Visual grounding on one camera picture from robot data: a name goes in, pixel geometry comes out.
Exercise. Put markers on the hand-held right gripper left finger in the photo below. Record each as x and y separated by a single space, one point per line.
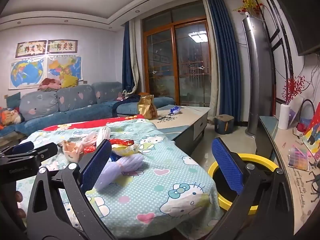
96 165

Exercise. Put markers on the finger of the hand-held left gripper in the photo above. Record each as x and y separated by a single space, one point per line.
22 147
37 153

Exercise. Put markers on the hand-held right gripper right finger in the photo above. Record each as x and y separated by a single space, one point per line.
227 165

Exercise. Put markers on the red snack packet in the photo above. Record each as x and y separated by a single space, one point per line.
89 150

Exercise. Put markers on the blue plastic wrapper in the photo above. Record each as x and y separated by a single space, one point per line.
114 157

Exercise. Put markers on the yellow rimmed trash bin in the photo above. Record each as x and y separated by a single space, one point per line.
260 158

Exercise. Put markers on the pale yellow plastic bag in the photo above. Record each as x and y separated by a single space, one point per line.
127 150

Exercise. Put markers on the red snack wrapper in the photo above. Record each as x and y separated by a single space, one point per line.
122 142

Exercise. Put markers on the person's left hand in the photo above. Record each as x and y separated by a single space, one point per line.
20 197

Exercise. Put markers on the orange patterned cloth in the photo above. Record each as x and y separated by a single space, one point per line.
10 116

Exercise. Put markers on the blue stool with wooden top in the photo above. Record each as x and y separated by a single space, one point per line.
223 125

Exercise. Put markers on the red blanket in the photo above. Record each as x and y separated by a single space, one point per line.
82 124

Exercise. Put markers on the grey coffee table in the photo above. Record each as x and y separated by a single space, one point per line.
195 127

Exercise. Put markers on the cartoon cat printed blanket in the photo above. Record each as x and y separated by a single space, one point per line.
150 155

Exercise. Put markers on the blue heart print sofa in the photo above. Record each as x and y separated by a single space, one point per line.
75 110

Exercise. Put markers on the long television cabinet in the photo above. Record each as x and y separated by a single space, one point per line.
282 140

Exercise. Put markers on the pile of clothes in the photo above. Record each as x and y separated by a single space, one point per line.
50 84

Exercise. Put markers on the clear plastic bead box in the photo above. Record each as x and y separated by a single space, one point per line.
298 157

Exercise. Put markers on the world map poster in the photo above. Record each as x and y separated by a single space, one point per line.
26 73

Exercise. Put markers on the white ribbed vase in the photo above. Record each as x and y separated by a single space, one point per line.
284 116

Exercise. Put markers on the dark cloth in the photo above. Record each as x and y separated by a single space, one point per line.
130 97

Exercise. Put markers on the blue white snack wrapper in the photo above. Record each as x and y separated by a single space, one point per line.
175 110

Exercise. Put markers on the brown paper bag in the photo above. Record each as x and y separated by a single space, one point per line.
147 107

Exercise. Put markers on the yellow pillow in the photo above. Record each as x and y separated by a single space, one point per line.
69 81

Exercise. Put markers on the grey tower air conditioner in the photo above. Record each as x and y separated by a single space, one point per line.
255 80

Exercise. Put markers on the white vase with red berries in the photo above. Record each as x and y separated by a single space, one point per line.
297 108

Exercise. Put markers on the colourful figure painting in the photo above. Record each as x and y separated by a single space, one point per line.
312 135

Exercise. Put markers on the country map poster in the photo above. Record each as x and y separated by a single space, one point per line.
63 66

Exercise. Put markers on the framed calligraphy picture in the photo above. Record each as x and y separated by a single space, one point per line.
62 46
31 48

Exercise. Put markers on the blue window curtain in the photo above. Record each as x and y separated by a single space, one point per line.
222 55
127 55

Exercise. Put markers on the wooden framed glass door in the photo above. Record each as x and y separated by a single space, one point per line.
175 55

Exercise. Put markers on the yellow red artificial flowers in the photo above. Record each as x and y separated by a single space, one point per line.
248 1

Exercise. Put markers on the wall mounted television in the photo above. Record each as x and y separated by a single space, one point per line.
300 17

